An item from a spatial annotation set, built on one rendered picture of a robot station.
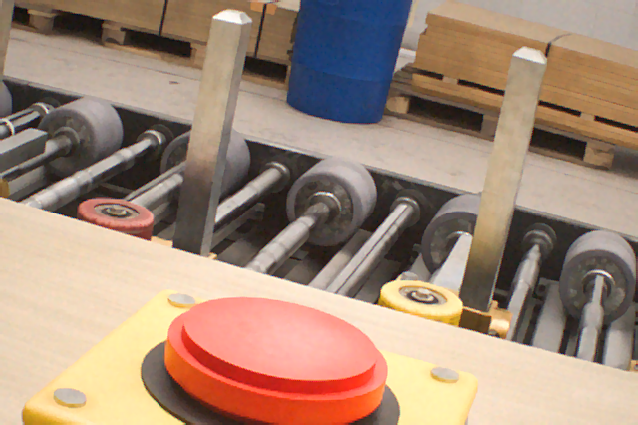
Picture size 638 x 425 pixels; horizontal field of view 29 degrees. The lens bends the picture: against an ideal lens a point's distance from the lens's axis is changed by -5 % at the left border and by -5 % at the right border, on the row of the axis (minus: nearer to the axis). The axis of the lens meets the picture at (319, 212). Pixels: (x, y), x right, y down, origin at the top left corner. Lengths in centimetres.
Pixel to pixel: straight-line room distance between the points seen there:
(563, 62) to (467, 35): 49
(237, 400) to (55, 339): 79
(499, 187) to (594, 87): 480
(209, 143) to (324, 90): 447
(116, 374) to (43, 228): 101
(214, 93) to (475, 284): 34
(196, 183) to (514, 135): 35
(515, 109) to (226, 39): 31
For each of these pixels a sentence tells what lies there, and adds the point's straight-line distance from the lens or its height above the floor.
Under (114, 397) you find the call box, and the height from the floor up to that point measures 122.
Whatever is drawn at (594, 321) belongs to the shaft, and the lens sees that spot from 154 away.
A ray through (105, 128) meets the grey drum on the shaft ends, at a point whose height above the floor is 83.
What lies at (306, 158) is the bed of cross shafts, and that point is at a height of 83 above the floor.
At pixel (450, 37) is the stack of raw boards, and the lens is 615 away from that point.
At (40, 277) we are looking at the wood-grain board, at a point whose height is 90.
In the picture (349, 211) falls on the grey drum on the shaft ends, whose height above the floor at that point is 81.
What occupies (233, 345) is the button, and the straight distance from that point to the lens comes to 22.
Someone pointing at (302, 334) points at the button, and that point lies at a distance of 23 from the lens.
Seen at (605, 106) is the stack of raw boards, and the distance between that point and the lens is 613.
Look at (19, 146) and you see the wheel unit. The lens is 171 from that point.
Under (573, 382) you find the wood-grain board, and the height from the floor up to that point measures 90.
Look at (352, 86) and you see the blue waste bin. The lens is 584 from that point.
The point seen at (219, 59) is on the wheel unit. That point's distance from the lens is 137.
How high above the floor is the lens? 132
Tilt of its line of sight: 17 degrees down
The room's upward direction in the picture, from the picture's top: 11 degrees clockwise
